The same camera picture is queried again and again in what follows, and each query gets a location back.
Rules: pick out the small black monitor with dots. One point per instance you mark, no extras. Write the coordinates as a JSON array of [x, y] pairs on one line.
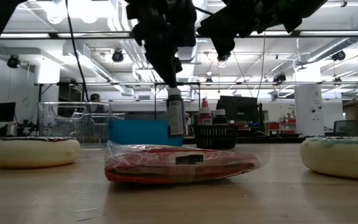
[[3, 112]]

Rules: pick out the background black metal frame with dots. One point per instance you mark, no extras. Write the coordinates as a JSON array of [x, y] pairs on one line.
[[176, 83]]

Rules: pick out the red butter popcorn bag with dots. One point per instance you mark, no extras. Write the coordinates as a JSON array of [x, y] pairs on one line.
[[172, 168]]

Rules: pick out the teal frosted donut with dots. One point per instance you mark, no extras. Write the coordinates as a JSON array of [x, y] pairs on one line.
[[337, 158]]

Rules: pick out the black mesh office chair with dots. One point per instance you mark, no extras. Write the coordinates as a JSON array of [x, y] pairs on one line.
[[346, 127]]

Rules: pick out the black perforated plastic basket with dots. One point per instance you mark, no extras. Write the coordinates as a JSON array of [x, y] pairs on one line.
[[216, 137]]

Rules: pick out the large black monitor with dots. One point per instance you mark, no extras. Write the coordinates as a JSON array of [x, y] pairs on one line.
[[238, 109]]

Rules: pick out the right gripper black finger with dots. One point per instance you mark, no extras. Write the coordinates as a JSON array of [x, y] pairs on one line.
[[228, 28]]

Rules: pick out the black food colouring bottle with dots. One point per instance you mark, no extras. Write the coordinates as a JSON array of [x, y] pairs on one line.
[[176, 115], [220, 118]]

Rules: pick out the blue plastic bin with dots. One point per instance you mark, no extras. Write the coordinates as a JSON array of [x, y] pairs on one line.
[[141, 132]]

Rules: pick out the chocolate frosted donut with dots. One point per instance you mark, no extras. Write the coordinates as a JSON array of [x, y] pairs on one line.
[[36, 154]]

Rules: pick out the clear plastic bin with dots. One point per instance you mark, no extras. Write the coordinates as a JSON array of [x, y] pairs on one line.
[[73, 124]]

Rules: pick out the black ceiling light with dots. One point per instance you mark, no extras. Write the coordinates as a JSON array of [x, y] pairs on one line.
[[13, 61], [280, 77], [117, 56], [339, 56], [223, 58]]

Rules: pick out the red storage bins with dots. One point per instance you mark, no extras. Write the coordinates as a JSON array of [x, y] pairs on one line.
[[287, 121]]

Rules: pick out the person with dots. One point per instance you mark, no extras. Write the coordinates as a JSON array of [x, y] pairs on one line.
[[95, 99]]

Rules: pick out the red food colouring bottle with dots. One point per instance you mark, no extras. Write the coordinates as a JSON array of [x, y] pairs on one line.
[[204, 116]]

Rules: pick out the white pillar with signs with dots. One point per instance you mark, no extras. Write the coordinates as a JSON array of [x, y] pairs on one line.
[[309, 109]]

